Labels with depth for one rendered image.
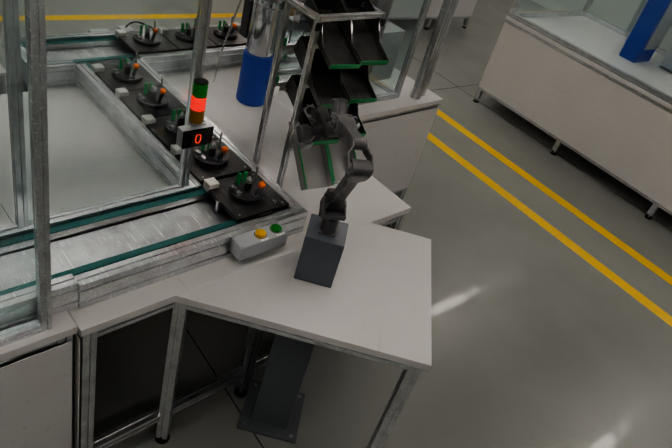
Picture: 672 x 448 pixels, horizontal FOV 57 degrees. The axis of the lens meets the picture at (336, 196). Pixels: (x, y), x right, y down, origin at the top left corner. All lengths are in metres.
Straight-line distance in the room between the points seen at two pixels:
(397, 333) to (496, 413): 1.26
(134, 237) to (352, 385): 1.40
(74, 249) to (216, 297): 0.48
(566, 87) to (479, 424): 3.49
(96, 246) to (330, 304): 0.81
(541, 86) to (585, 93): 0.43
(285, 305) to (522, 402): 1.69
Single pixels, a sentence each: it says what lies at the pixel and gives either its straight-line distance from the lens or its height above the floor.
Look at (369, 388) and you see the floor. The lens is 3.13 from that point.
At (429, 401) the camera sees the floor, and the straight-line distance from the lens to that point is 3.20.
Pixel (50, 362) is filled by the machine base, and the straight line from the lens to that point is 2.08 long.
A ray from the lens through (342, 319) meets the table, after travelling 2.15.
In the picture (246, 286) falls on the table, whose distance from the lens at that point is 2.16.
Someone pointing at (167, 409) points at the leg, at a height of 0.23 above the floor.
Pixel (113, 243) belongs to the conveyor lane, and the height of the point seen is 0.92.
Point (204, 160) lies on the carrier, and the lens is 2.50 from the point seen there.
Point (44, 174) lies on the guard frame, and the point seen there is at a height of 1.41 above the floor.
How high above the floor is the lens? 2.36
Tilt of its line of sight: 34 degrees down
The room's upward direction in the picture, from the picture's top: 17 degrees clockwise
